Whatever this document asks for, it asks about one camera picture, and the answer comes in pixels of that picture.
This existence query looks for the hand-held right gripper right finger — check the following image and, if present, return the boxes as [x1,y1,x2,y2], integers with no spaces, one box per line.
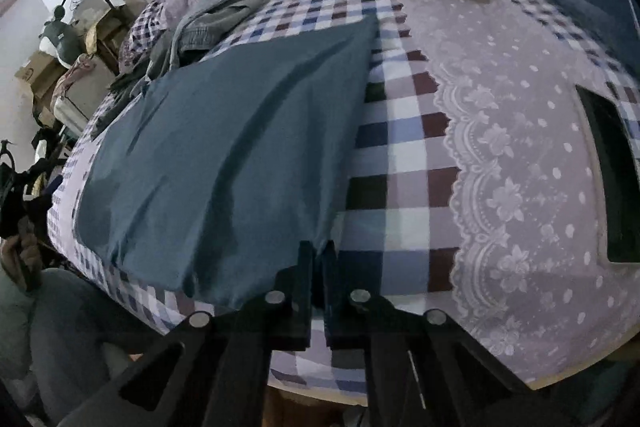
[322,240,567,427]

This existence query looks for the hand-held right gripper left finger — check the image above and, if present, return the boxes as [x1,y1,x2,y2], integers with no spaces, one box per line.
[59,241,313,427]

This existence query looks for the teal blue shirt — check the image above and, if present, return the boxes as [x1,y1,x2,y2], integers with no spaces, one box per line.
[72,13,382,309]

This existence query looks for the person's left hand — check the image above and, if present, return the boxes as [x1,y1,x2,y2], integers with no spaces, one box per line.
[0,218,43,293]

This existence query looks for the grey suitcase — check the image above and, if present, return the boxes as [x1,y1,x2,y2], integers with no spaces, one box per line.
[50,67,122,134]

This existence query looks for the cardboard box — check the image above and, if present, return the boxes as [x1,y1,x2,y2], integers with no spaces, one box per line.
[14,51,67,108]

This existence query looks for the pink patterned cloth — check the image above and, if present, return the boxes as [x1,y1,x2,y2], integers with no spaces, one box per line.
[51,53,99,101]

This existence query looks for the dark green garment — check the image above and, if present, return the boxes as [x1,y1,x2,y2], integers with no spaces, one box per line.
[89,56,157,134]

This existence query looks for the person's grey trousers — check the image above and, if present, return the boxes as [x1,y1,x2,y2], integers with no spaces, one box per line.
[29,266,172,426]

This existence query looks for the green plush toy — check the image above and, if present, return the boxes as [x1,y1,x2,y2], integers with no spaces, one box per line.
[38,3,84,66]

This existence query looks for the wooden cabinet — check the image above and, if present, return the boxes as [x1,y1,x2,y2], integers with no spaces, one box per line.
[86,13,132,74]

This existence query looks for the black tablet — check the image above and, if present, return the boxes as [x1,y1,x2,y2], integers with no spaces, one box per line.
[574,83,640,266]

